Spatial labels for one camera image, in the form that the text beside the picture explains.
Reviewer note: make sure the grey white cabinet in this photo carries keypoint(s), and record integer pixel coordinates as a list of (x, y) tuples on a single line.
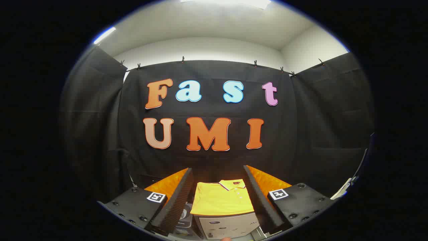
[(227, 226)]

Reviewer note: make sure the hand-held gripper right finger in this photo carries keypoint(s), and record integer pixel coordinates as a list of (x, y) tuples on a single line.
[(257, 197)]

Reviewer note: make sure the yellow polo shirt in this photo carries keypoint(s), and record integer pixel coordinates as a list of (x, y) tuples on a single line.
[(217, 201)]

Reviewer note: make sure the white object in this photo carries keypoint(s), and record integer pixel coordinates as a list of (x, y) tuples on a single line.
[(344, 189)]

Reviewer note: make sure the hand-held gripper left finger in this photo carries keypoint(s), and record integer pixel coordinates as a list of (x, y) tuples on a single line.
[(180, 201)]

